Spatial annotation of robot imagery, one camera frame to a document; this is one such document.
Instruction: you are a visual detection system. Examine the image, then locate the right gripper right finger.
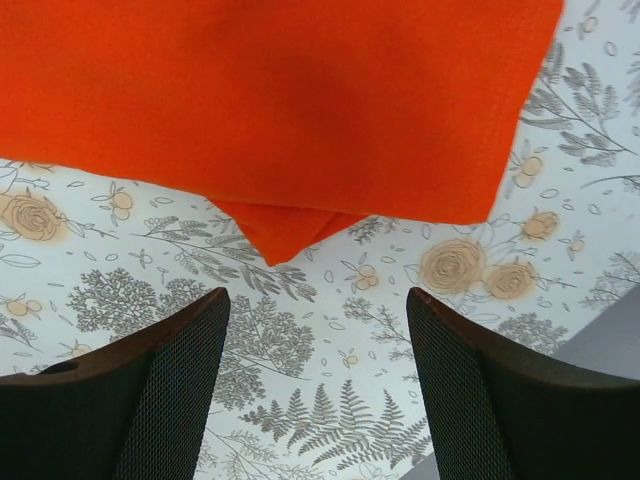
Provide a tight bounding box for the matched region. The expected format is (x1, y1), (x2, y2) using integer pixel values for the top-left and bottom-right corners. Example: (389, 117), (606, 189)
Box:
(406, 287), (639, 479)

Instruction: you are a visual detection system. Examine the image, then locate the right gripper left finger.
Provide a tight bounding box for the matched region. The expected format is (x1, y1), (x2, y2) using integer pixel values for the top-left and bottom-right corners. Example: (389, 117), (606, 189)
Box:
(1, 288), (230, 479)

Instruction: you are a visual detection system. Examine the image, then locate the orange t shirt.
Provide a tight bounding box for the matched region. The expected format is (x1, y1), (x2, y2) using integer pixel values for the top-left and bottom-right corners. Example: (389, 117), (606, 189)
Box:
(1, 1), (564, 265)

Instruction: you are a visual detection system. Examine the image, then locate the floral table mat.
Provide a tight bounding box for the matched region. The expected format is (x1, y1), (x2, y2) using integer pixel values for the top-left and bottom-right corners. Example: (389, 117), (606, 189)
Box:
(1, 1), (639, 479)

